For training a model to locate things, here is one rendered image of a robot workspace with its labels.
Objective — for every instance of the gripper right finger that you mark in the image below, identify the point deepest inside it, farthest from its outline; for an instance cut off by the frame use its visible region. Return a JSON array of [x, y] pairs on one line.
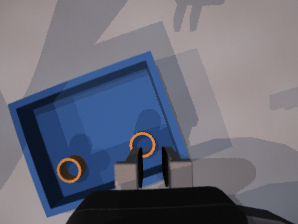
[[177, 172]]

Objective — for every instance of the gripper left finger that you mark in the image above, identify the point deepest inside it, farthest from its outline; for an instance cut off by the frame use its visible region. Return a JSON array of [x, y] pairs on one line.
[[129, 173]]

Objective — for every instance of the blue open crate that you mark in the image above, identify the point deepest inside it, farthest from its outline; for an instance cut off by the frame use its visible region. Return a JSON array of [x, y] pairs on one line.
[[94, 116]]

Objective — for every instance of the bronze bushing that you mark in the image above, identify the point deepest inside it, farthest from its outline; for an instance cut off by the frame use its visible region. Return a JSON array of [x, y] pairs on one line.
[[65, 175], [149, 152]]

